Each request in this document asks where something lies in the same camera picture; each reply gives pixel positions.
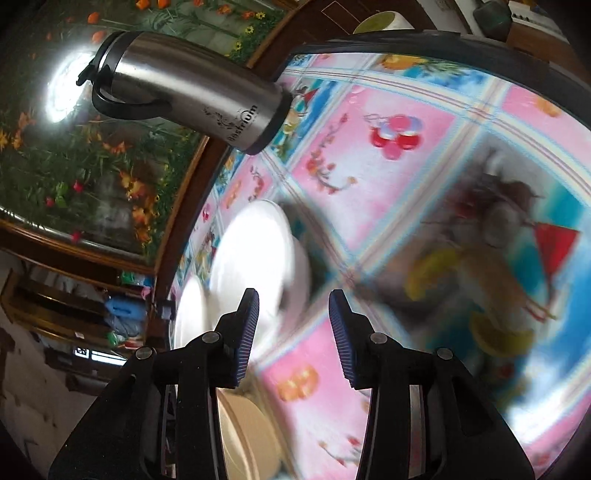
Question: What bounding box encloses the small white foam bowl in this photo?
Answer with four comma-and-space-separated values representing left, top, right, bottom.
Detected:
174, 276, 211, 354

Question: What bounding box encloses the large white foam bowl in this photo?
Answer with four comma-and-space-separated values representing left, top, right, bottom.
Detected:
210, 200, 312, 365

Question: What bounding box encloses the blue thermos flask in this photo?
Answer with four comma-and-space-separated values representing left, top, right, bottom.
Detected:
105, 298, 148, 319

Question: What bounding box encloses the large beige plastic bowl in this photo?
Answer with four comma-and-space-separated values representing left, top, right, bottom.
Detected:
216, 388, 283, 480

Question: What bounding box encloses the green rimmed bin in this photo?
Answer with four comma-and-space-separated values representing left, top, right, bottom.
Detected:
353, 10, 411, 34

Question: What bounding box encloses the window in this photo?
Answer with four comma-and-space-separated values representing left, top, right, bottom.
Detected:
74, 346, 125, 367

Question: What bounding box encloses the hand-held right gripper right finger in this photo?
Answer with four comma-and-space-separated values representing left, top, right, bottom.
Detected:
329, 290, 532, 480

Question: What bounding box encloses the floral glass panel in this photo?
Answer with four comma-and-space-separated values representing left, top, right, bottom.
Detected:
0, 0, 287, 266

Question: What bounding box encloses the black framed table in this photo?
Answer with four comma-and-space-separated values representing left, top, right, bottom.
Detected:
152, 28, 591, 480

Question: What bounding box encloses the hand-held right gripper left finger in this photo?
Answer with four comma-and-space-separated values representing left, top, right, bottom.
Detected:
48, 288, 260, 480

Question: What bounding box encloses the stainless steel thermos jug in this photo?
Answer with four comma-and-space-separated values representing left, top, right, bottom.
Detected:
76, 31, 294, 155

